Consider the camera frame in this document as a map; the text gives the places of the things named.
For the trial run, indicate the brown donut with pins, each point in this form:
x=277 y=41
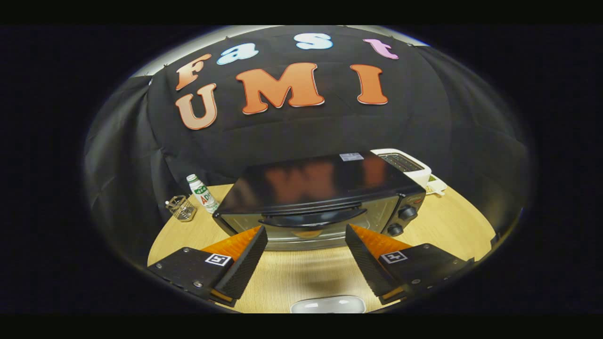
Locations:
x=307 y=233

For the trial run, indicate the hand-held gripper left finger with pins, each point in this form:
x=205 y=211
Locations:
x=245 y=263

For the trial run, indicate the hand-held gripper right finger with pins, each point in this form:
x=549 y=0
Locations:
x=365 y=263

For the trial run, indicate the black toaster oven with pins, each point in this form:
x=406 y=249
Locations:
x=320 y=181

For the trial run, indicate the white bottle green label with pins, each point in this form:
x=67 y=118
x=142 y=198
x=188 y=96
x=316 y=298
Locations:
x=203 y=195

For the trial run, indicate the small white dish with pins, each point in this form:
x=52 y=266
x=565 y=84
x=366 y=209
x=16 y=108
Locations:
x=435 y=186

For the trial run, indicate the white slot toaster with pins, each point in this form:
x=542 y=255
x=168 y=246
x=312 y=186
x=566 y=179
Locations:
x=414 y=170

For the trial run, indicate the white plate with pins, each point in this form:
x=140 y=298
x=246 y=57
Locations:
x=327 y=305

